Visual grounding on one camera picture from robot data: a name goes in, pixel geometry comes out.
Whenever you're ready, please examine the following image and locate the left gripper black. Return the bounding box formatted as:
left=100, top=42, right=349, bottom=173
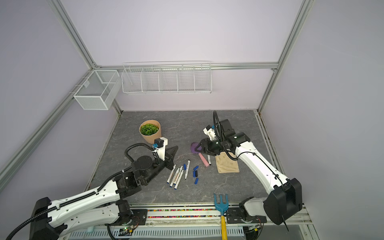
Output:
left=142, top=145, right=178, bottom=185

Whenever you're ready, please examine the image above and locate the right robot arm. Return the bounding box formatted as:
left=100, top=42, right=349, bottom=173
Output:
left=195, top=120, right=303, bottom=225

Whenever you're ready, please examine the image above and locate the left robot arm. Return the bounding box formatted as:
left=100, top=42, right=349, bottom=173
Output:
left=7, top=143, right=178, bottom=240

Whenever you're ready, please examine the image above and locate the beige work glove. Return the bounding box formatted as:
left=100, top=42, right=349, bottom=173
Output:
left=215, top=152, right=240, bottom=174

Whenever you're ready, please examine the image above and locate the beige pot with green plant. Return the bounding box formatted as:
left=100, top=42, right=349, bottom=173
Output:
left=139, top=120, right=162, bottom=144

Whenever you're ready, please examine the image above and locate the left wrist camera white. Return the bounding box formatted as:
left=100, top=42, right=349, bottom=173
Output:
left=153, top=137, right=168, bottom=161

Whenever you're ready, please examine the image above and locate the purple trowel pink handle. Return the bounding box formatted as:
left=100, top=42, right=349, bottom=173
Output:
left=190, top=142, right=210, bottom=167

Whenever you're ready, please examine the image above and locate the teal rake yellow handle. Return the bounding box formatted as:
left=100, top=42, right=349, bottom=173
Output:
left=214, top=194, right=229, bottom=240

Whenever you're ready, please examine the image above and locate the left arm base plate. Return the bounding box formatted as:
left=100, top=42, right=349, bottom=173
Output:
left=110, top=209, right=148, bottom=226

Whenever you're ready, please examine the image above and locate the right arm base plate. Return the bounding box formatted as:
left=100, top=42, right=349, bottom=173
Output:
left=224, top=208, right=267, bottom=224

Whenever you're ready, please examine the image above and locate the white wire shelf basket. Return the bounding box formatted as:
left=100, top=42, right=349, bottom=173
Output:
left=122, top=61, right=213, bottom=94

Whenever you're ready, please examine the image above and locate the white wire mesh box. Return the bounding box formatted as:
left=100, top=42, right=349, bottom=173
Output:
left=74, top=70, right=122, bottom=111

